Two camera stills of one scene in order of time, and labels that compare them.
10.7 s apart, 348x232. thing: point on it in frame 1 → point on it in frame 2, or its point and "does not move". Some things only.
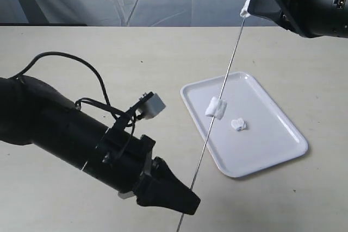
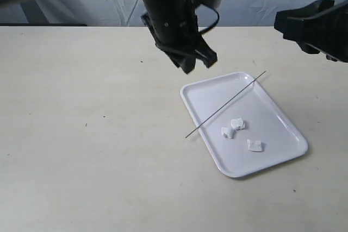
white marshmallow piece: (216, 108) → (228, 132)
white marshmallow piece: (244, 12) → (256, 145)
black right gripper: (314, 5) → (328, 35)
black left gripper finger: (162, 189) → (207, 55)
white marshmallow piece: (238, 124) does not move
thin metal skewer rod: (213, 121) → (222, 107)
